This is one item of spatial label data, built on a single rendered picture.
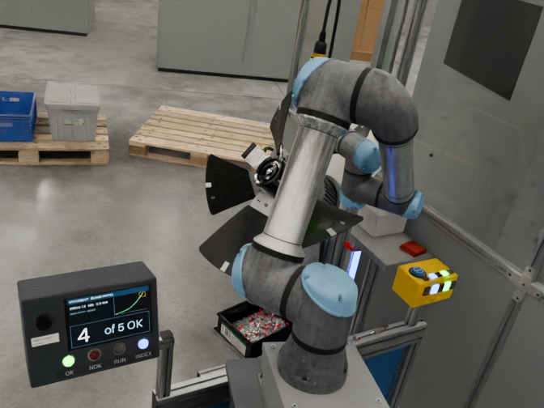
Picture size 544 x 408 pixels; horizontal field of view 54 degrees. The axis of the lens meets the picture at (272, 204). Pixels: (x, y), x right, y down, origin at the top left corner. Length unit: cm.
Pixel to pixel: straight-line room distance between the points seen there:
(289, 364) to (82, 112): 359
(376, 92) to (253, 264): 42
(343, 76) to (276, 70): 635
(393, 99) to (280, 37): 629
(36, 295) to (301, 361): 53
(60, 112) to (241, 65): 339
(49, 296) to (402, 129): 76
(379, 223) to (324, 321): 118
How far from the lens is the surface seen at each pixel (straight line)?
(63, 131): 457
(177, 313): 299
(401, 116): 107
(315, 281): 104
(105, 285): 113
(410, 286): 166
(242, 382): 129
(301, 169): 108
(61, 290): 113
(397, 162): 120
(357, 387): 118
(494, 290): 210
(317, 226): 155
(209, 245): 176
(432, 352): 241
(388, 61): 222
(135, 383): 264
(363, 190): 140
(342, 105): 107
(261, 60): 734
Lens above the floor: 194
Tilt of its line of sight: 28 degrees down
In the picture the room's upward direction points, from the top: 9 degrees clockwise
